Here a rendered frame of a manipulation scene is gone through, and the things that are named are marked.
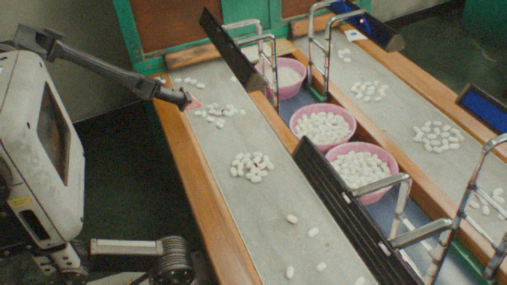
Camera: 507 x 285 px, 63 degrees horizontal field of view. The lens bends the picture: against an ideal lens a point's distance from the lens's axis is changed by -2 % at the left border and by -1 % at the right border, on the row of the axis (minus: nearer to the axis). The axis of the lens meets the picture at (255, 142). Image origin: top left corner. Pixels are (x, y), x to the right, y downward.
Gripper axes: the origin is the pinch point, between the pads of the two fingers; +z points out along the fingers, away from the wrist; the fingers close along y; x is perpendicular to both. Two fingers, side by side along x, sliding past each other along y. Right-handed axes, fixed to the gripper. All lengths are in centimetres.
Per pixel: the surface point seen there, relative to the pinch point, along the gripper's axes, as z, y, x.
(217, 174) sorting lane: 2.6, -32.6, 9.8
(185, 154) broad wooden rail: -5.3, -18.9, 13.1
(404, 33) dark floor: 225, 134, -73
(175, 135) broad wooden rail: -6.0, -5.7, 13.8
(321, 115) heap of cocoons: 43, -19, -22
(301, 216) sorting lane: 17, -64, -2
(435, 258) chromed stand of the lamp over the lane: 14, -105, -30
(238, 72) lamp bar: -5.2, -20.0, -26.1
